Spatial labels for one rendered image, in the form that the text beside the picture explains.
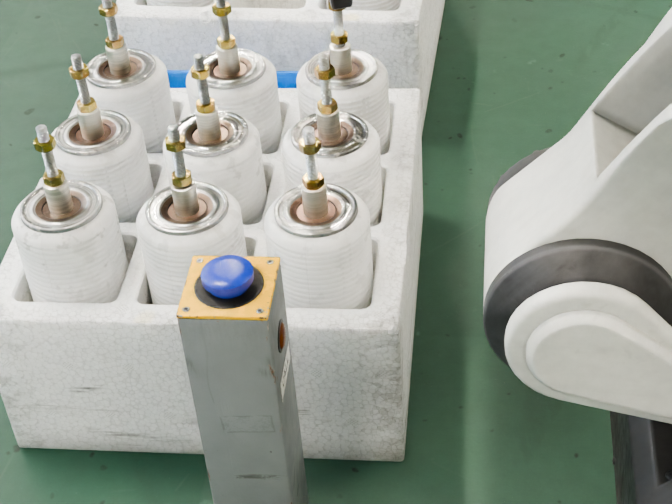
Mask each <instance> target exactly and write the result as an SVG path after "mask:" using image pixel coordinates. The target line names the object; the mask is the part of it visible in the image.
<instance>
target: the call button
mask: <svg viewBox="0 0 672 504"><path fill-rule="evenodd" d="M201 280H202V285H203V287H204V288H205V289H206V290H207V291H208V292H210V293H211V294H212V295H214V296H215V297H218V298H222V299H230V298H235V297H238V296H240V295H242V294H243V293H245V292H246V291H247V289H248V288H249V286H250V285H251V284H252V282H253V280H254V271H253V266H252V264H251V263H250V261H249V260H247V259H246V258H244V257H241V256H237V255H224V256H220V257H217V258H214V259H212V260H210V261H209V262H208V263H206V264H205V265H204V267H203V268H202V271H201Z"/></svg>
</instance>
